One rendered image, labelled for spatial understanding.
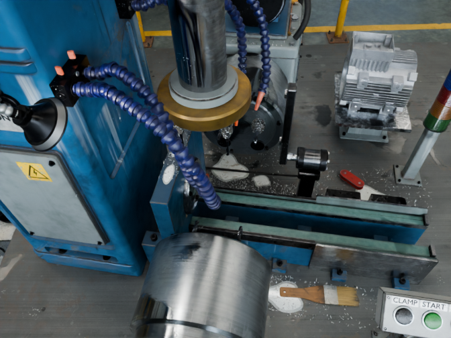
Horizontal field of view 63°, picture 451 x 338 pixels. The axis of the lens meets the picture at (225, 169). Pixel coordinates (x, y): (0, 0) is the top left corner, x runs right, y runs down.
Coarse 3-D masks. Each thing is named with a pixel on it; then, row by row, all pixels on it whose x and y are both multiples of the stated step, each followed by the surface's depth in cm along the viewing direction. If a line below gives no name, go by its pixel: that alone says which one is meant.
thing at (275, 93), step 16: (256, 64) 104; (272, 64) 107; (256, 80) 100; (272, 80) 103; (256, 96) 97; (272, 96) 99; (256, 112) 100; (272, 112) 100; (240, 128) 106; (256, 128) 101; (272, 128) 104; (224, 144) 112; (240, 144) 111; (256, 144) 109; (272, 144) 109
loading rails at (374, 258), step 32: (224, 192) 106; (256, 192) 104; (192, 224) 98; (224, 224) 99; (256, 224) 110; (288, 224) 108; (320, 224) 105; (352, 224) 102; (384, 224) 100; (416, 224) 97; (288, 256) 101; (320, 256) 96; (352, 256) 94; (384, 256) 91; (416, 256) 90
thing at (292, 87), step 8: (288, 88) 83; (296, 88) 83; (288, 96) 84; (288, 104) 85; (288, 112) 87; (288, 120) 89; (288, 128) 91; (288, 136) 93; (280, 144) 97; (288, 144) 95; (280, 160) 101; (288, 160) 101
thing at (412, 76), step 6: (348, 48) 122; (348, 66) 114; (354, 66) 113; (348, 72) 114; (354, 72) 114; (414, 72) 110; (408, 78) 111; (414, 78) 111; (342, 102) 123; (396, 108) 120; (402, 108) 120
